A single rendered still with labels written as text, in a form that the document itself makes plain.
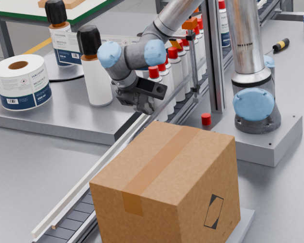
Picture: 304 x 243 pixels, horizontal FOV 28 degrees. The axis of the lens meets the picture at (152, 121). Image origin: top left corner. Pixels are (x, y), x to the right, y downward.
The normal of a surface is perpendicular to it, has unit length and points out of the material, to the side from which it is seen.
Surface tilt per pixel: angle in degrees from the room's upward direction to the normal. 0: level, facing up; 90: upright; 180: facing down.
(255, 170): 0
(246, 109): 95
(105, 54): 29
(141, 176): 0
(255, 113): 95
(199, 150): 0
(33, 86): 90
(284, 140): 90
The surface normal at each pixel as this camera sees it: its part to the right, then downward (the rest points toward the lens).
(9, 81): -0.20, 0.51
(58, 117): -0.13, -0.86
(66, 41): -0.54, 0.48
